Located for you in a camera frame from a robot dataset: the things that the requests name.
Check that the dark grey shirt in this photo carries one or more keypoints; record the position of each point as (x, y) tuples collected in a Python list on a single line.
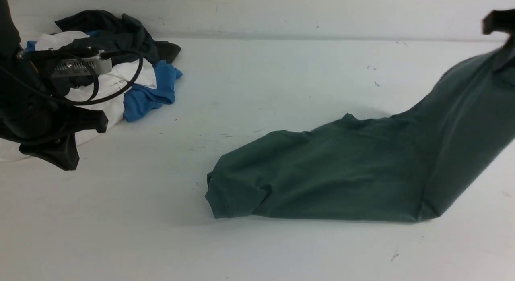
[(110, 33)]

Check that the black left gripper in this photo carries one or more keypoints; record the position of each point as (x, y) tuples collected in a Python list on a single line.
[(51, 135)]

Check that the blue shirt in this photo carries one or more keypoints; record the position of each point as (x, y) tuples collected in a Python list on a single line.
[(140, 100)]

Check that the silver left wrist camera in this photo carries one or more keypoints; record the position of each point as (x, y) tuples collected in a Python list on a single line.
[(90, 62)]

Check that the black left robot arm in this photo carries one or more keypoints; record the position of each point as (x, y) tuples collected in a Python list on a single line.
[(21, 85)]

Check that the green long sleeve shirt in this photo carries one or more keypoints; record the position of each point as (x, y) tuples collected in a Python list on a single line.
[(409, 167)]

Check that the white shirt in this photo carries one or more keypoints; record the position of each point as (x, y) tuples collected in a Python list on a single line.
[(108, 84)]

